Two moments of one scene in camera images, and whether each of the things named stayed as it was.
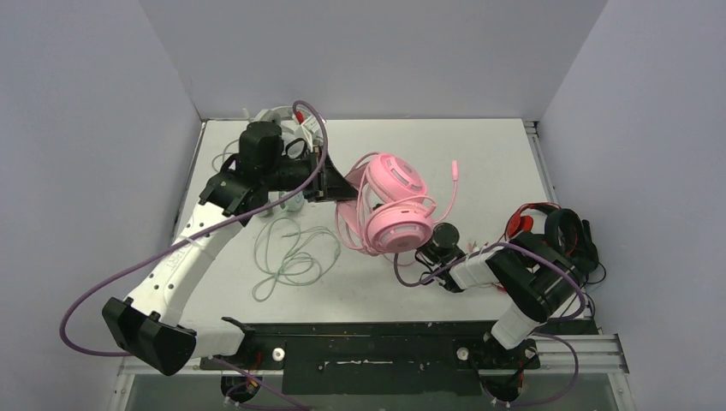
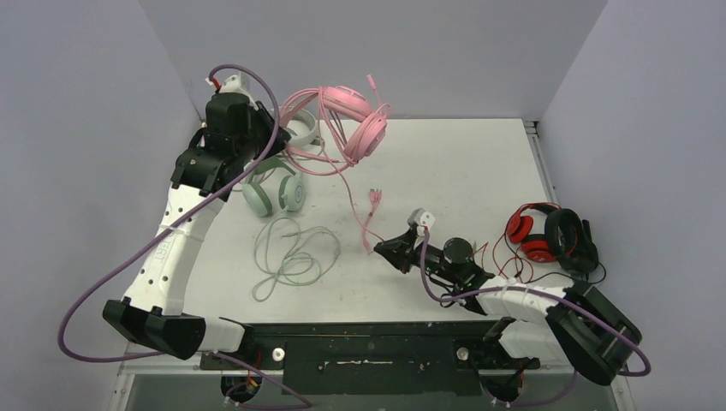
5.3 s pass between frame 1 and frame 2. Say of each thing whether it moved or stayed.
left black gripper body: moved
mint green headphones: moved
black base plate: stayed
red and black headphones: stayed
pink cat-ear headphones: moved
